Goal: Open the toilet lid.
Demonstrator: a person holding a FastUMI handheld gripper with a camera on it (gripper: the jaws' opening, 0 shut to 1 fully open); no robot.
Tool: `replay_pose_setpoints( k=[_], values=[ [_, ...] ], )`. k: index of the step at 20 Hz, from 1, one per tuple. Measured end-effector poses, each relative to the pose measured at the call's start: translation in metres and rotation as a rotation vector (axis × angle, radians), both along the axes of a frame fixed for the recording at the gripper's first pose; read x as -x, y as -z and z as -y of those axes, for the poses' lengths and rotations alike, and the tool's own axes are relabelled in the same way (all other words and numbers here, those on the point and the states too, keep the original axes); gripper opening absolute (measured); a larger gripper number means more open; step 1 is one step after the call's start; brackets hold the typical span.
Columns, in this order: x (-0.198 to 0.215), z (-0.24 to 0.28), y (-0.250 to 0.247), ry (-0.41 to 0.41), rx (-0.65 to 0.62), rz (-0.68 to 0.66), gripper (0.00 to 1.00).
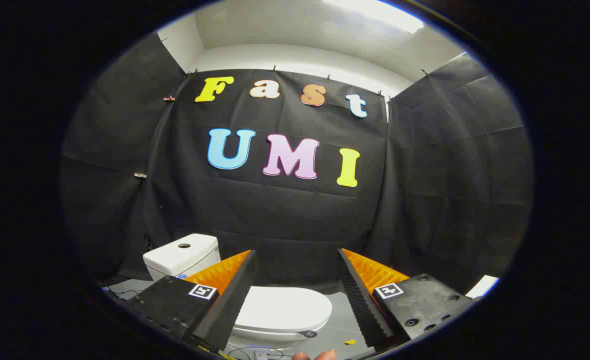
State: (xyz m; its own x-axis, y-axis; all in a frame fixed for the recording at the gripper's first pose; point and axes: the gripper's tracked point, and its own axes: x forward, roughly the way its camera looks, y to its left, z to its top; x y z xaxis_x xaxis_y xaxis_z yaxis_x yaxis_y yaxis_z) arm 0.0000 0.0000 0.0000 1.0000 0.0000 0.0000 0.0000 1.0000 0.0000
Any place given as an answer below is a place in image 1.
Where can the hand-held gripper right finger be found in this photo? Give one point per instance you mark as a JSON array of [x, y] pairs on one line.
[[360, 300]]

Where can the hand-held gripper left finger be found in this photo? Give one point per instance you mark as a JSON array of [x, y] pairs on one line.
[[235, 295]]

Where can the white toilet bowl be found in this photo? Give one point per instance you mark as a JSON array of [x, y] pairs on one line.
[[270, 340]]

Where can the white toilet tank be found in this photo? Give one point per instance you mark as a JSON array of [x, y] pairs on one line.
[[180, 260]]

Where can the small grey device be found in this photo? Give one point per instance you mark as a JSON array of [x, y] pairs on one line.
[[260, 355]]

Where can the black backdrop cloth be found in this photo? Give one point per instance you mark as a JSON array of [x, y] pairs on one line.
[[285, 220]]

